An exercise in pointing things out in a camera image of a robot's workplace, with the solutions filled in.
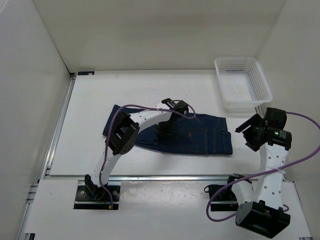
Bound dark blue denim trousers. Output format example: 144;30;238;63
102;104;234;156

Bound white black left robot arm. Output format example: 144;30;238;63
84;98;195;204

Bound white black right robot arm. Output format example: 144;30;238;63
224;108;292;239

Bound white perforated plastic basket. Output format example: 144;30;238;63
214;56;273;112

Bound aluminium table edge rail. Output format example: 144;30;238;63
254;106;265;117

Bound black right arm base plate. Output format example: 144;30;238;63
203;184;239;212

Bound front aluminium rail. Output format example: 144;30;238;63
79;174;260;182

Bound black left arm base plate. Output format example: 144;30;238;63
73;181;121;210

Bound left aluminium frame rail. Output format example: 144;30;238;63
15;73;77;240

